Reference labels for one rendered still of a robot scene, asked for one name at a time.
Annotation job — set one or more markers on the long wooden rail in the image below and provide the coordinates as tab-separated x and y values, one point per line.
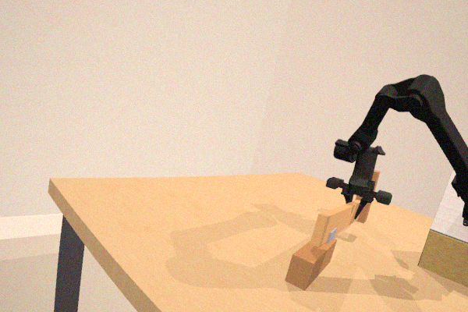
339	217

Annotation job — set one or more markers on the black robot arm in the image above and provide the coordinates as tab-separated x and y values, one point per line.
423	97

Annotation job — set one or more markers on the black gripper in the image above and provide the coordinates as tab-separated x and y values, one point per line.
382	197

